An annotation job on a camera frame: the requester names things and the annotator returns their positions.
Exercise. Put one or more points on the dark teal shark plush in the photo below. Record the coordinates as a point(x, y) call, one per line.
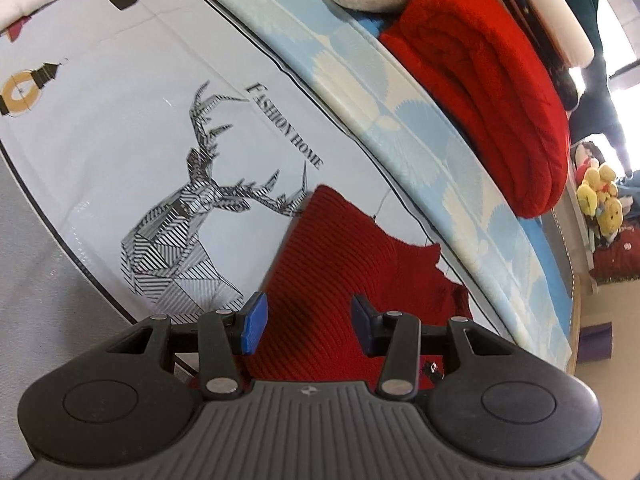
point(600, 105)

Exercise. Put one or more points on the yellow duck plush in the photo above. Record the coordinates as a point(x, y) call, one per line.
point(595, 185)

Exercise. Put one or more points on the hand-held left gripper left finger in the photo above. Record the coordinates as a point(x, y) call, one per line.
point(255, 322)

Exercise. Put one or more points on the dark red cushion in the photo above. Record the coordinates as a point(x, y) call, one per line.
point(617, 255)

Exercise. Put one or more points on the folded red knit blanket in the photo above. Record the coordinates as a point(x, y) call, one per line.
point(480, 100)

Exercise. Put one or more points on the white pillow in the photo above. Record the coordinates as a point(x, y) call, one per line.
point(555, 5)

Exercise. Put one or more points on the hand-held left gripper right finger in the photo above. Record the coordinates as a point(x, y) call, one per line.
point(362, 325)

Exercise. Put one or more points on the printed grey bed sheet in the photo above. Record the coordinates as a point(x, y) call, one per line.
point(125, 160)

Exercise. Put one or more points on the light blue patterned quilt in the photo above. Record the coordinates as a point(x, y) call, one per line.
point(380, 90)

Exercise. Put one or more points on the purple box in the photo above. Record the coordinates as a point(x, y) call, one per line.
point(596, 341)

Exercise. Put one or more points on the red knit sweater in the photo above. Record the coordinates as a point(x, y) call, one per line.
point(320, 270)

